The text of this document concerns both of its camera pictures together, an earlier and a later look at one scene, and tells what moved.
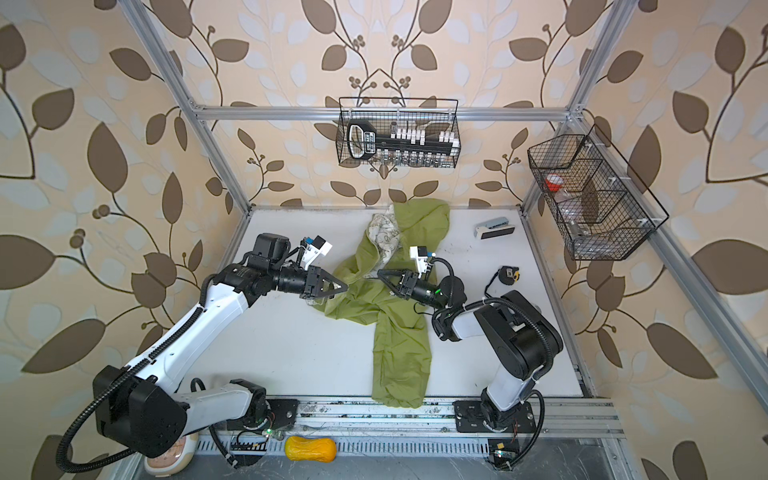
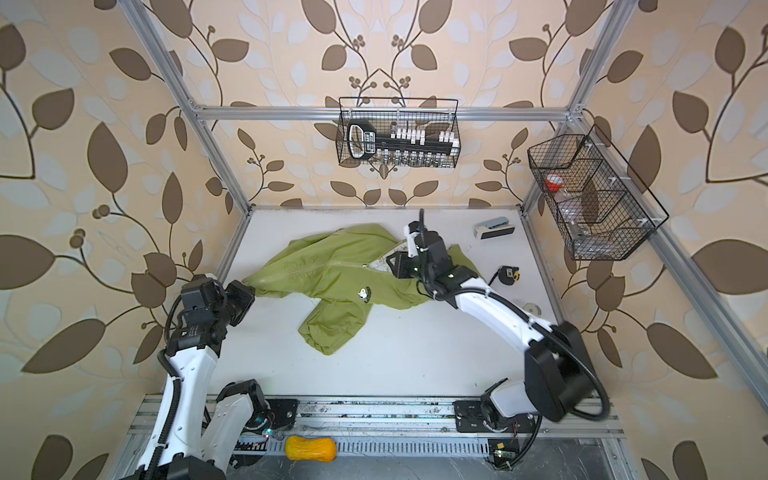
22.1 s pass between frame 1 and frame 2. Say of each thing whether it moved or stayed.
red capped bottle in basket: stayed
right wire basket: stayed
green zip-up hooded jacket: moved
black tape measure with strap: stayed
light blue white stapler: stayed
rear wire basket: stayed
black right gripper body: moved
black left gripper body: moved
